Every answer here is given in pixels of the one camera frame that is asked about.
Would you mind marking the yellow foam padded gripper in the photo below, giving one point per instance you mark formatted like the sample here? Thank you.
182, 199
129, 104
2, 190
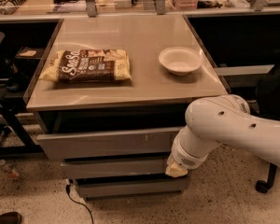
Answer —
184, 157

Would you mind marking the grey top drawer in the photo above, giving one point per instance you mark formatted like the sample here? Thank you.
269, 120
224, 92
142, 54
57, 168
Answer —
61, 146

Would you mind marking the grey drawer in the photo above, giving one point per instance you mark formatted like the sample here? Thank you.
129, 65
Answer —
96, 168
61, 146
107, 187

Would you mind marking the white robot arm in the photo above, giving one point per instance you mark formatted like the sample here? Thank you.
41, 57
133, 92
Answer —
222, 120

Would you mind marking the grey middle drawer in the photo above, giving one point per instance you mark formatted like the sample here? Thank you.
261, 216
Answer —
96, 168

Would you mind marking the grey bottom drawer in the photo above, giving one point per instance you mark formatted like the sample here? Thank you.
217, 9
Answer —
107, 187

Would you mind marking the grey drawer cabinet desk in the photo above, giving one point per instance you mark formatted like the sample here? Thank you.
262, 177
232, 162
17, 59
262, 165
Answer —
144, 38

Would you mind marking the white paper bowl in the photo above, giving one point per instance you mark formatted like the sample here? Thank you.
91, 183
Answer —
180, 61

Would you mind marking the black office chair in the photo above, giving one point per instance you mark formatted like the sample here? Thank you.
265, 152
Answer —
268, 94

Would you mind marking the brown yellow snack bag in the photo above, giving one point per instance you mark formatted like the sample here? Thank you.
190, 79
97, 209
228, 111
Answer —
88, 65

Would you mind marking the black folding stand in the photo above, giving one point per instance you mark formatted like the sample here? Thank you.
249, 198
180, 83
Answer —
29, 147

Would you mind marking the plastic bottle on floor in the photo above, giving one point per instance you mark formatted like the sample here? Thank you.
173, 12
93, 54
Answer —
9, 169

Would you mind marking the dark shoe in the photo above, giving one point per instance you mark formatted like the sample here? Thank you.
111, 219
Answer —
10, 218

